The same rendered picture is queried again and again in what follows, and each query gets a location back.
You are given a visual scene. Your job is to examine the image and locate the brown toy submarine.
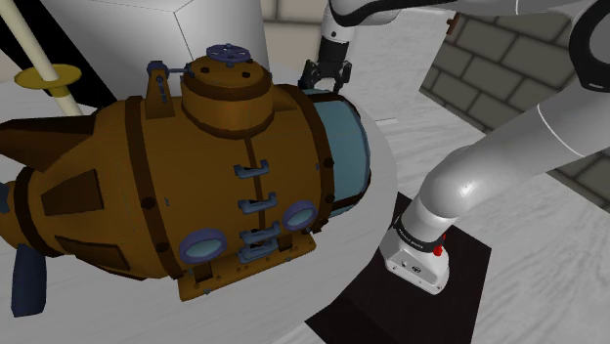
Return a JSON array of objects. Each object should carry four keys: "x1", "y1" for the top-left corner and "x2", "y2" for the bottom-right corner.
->
[{"x1": 0, "y1": 43, "x2": 373, "y2": 320}]

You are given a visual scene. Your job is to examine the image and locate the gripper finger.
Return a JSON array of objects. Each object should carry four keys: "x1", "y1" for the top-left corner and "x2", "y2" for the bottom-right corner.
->
[
  {"x1": 332, "y1": 61, "x2": 354, "y2": 95},
  {"x1": 297, "y1": 59, "x2": 324, "y2": 93}
]

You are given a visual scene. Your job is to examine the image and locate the black robot stand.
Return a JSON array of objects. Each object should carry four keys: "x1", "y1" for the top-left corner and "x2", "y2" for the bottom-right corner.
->
[{"x1": 304, "y1": 192, "x2": 493, "y2": 344}]

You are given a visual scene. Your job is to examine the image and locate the cream pole with yellow disc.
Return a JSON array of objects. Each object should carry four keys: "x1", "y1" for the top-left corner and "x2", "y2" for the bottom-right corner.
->
[{"x1": 0, "y1": 0, "x2": 85, "y2": 118}]

